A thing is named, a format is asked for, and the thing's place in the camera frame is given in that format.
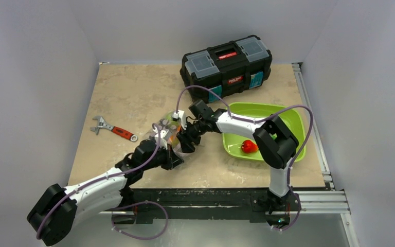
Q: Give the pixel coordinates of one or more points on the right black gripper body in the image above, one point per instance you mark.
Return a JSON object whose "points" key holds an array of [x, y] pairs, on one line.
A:
{"points": [[186, 141]]}

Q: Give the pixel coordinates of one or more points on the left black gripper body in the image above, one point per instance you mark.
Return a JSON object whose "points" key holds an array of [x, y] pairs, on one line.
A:
{"points": [[163, 158]]}

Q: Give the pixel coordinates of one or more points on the clear zip top bag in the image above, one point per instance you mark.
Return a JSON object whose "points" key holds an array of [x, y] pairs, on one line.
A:
{"points": [[169, 129]]}

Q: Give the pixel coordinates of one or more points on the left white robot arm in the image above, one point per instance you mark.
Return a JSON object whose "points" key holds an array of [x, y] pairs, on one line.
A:
{"points": [[59, 209]]}

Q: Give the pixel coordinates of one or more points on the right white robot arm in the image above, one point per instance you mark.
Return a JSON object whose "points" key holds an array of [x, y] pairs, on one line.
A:
{"points": [[275, 141]]}

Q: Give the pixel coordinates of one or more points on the black plastic toolbox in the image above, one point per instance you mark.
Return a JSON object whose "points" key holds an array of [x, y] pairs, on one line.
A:
{"points": [[223, 70]]}

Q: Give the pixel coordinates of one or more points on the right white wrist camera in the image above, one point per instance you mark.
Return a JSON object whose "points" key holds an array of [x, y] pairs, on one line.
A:
{"points": [[180, 117]]}

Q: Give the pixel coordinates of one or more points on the black metal base frame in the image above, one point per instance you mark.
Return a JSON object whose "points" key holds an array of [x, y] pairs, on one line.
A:
{"points": [[251, 204]]}

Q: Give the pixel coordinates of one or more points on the red handled adjustable wrench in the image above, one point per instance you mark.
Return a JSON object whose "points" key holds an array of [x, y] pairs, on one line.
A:
{"points": [[102, 124]]}

